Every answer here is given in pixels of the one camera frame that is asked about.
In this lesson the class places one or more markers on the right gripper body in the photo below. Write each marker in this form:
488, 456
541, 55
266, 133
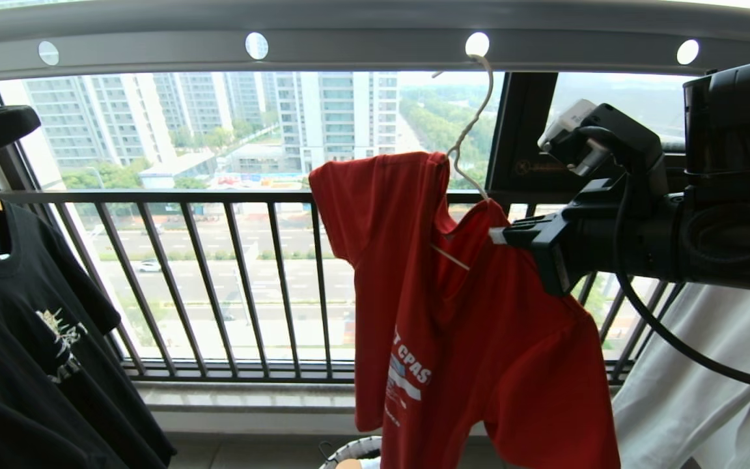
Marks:
622, 238

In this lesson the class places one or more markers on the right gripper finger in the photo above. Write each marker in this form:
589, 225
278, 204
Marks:
528, 232

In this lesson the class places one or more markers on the red printed t-shirt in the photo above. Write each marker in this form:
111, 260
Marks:
479, 339

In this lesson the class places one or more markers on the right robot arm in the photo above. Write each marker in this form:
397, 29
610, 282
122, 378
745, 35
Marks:
736, 221

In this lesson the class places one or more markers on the white garment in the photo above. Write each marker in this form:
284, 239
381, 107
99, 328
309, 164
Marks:
707, 391

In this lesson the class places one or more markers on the laundry basket rim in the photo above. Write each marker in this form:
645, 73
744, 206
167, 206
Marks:
355, 448

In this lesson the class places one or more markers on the black metal balcony railing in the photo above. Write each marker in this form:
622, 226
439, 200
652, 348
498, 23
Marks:
153, 197

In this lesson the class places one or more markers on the black printed t-shirt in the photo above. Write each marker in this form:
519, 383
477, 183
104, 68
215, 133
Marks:
17, 339

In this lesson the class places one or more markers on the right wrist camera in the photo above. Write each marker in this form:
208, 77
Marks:
632, 146

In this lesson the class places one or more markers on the black window frame post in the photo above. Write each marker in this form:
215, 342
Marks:
523, 130

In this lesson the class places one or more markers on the grey perforated clothes rail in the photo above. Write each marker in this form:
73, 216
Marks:
349, 39

